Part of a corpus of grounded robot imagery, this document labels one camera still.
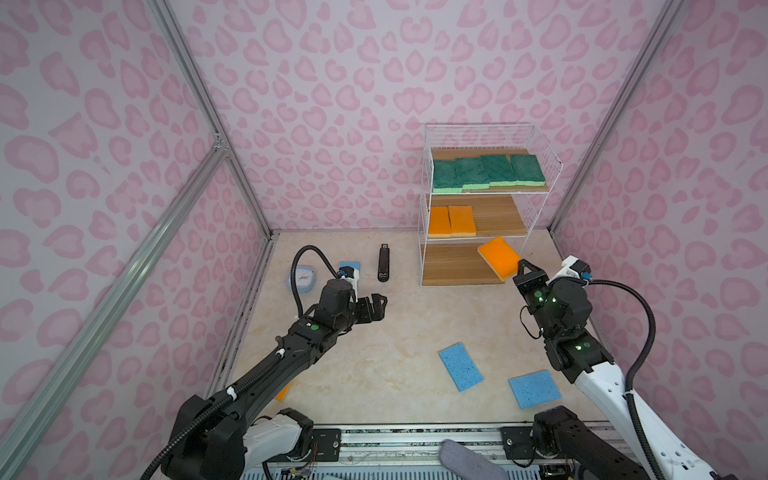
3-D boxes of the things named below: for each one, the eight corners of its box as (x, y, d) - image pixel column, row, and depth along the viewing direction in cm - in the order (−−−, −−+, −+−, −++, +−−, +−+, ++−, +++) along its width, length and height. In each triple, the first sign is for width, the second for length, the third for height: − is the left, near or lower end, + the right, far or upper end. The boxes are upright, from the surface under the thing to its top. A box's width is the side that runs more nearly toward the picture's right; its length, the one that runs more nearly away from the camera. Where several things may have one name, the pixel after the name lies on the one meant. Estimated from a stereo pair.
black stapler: (378, 282, 107) (377, 275, 104) (380, 249, 117) (379, 242, 114) (389, 282, 107) (389, 275, 104) (389, 249, 117) (389, 242, 114)
